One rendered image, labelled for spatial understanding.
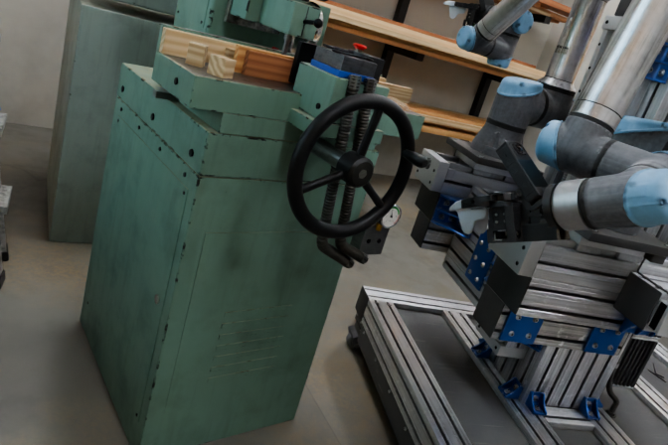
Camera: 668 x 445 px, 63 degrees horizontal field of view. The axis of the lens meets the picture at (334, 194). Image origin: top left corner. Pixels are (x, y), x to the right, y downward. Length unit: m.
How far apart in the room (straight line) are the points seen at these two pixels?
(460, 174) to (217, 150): 0.78
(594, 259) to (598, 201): 0.45
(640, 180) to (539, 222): 0.17
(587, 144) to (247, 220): 0.67
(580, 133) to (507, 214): 0.17
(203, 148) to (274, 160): 0.16
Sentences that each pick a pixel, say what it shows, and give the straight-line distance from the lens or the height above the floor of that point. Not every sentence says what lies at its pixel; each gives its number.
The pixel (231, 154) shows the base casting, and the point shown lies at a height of 0.76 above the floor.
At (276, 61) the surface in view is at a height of 0.94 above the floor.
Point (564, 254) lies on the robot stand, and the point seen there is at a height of 0.75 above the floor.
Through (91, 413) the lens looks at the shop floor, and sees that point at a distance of 1.58.
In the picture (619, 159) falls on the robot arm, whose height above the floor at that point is 0.98.
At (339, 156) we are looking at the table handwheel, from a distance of 1.05.
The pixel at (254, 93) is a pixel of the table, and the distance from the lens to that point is 1.07.
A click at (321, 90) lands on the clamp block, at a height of 0.92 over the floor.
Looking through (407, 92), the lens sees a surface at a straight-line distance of 1.52.
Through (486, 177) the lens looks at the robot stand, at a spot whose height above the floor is 0.76.
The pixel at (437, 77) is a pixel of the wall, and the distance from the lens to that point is 4.50.
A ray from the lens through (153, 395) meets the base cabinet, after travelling 1.35.
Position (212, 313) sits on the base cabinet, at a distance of 1.26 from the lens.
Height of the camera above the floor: 1.06
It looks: 17 degrees down
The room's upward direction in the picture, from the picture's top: 17 degrees clockwise
